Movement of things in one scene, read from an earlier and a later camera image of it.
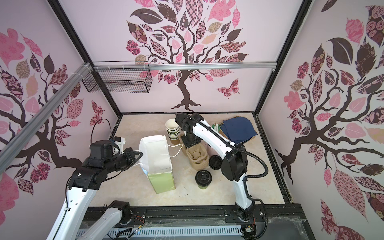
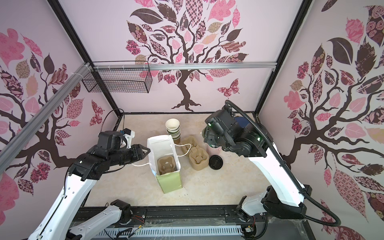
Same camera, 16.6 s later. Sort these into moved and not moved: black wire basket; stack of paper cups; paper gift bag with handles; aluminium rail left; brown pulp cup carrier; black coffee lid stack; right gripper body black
Moved: paper gift bag with handles; brown pulp cup carrier; right gripper body black
Not moved: black coffee lid stack; black wire basket; aluminium rail left; stack of paper cups
